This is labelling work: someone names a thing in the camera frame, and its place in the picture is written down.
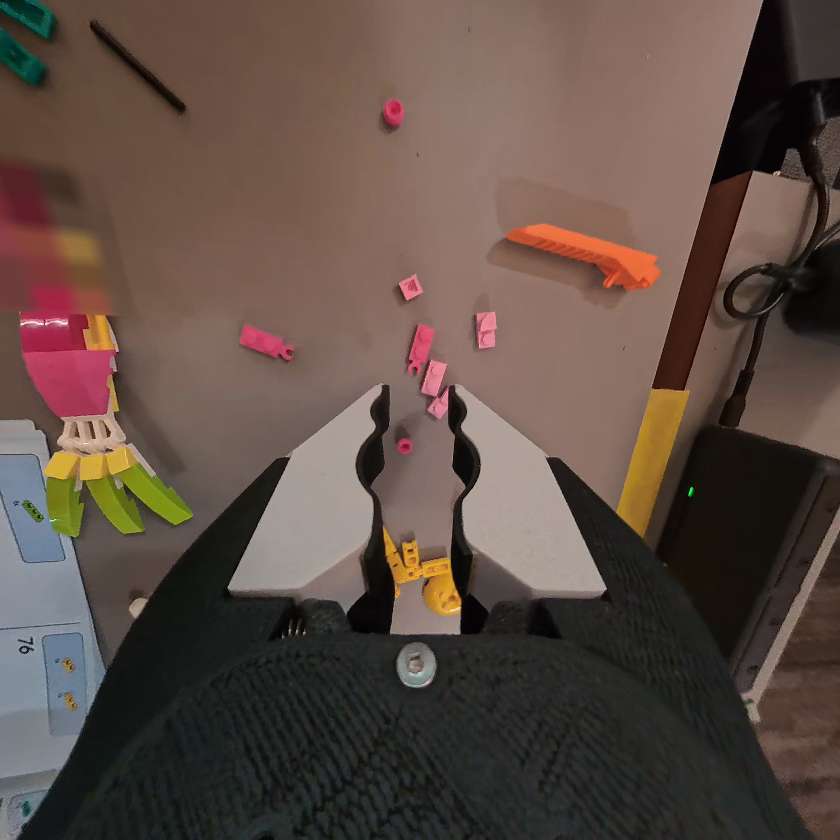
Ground thin black rod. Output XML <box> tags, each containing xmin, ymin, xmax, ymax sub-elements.
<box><xmin>89</xmin><ymin>20</ymin><xmax>187</xmax><ymax>114</ymax></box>

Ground pink and lime lego model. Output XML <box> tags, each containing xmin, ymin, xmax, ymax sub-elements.
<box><xmin>18</xmin><ymin>312</ymin><xmax>195</xmax><ymax>538</ymax></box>

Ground pile of teal lego pieces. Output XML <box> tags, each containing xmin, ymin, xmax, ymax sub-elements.
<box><xmin>0</xmin><ymin>0</ymin><xmax>58</xmax><ymax>88</ymax></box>

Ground orange brick separator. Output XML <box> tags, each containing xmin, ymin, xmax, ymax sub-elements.
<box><xmin>505</xmin><ymin>223</ymin><xmax>661</xmax><ymax>291</ymax></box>

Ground scattered pink lego plates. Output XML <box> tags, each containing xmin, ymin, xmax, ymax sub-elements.
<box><xmin>239</xmin><ymin>272</ymin><xmax>500</xmax><ymax>421</ymax></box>

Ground black power cable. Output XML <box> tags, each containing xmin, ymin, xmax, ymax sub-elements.
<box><xmin>718</xmin><ymin>79</ymin><xmax>840</xmax><ymax>427</ymax></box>

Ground black power box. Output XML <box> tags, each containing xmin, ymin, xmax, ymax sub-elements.
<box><xmin>655</xmin><ymin>424</ymin><xmax>840</xmax><ymax>691</ymax></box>

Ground yellow lego assembly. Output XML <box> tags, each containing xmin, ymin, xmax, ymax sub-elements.
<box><xmin>382</xmin><ymin>525</ymin><xmax>462</xmax><ymax>616</ymax></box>

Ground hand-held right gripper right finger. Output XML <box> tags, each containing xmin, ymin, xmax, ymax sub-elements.
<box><xmin>448</xmin><ymin>385</ymin><xmax>608</xmax><ymax>632</ymax></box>

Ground lego instruction booklet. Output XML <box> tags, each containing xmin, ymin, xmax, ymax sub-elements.
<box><xmin>0</xmin><ymin>419</ymin><xmax>107</xmax><ymax>840</ymax></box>

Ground yellow tape strip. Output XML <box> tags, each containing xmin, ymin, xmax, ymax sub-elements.
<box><xmin>616</xmin><ymin>387</ymin><xmax>691</xmax><ymax>540</ymax></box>

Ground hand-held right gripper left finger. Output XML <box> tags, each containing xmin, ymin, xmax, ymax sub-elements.
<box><xmin>227</xmin><ymin>384</ymin><xmax>398</xmax><ymax>632</ymax></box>

